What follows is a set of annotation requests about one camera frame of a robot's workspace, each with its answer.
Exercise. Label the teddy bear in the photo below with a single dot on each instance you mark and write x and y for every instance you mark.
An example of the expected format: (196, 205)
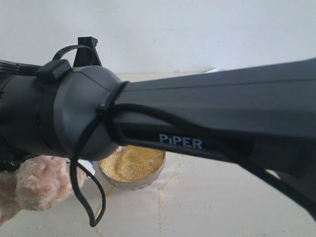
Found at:
(37, 184)

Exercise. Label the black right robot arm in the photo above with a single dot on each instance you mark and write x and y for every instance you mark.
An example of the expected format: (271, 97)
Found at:
(261, 118)

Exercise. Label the steel bowl of millet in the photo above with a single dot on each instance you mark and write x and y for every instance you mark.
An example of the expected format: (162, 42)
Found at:
(132, 168)

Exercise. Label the white rectangular plastic tray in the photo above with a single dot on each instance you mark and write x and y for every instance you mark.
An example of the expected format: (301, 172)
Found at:
(214, 70)

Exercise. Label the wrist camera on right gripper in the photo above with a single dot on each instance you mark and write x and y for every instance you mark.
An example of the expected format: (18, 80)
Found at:
(87, 55)

